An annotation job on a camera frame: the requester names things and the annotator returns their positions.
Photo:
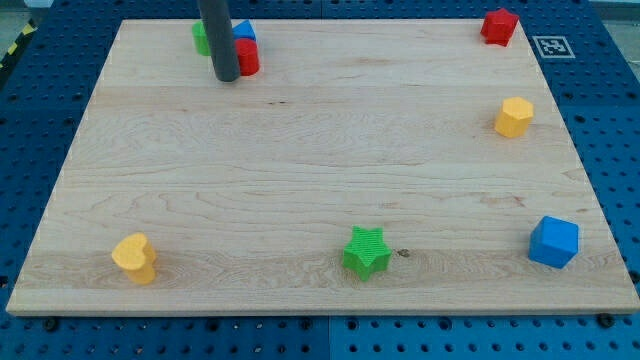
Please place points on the wooden board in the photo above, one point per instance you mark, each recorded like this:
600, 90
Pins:
248, 191

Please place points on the yellow heart block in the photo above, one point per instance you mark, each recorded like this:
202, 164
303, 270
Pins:
135, 256

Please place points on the green star block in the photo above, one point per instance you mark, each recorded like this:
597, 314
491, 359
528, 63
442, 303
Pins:
366, 253

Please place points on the red cylinder block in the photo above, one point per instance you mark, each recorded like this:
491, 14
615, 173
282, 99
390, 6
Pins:
248, 56

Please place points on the blue triangle block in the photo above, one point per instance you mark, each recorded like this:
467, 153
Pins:
244, 30

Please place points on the green cylinder block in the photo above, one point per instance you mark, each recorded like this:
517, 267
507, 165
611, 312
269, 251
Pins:
200, 40

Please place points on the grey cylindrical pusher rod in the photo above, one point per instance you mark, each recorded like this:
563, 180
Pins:
216, 20

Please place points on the yellow hexagon block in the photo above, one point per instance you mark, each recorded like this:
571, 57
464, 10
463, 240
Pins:
514, 117

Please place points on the red star block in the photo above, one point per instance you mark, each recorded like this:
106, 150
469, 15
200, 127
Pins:
498, 27

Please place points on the blue cube block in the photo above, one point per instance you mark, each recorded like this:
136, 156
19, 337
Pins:
554, 242

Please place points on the white fiducial marker tag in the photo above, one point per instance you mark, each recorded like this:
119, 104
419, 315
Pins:
553, 47

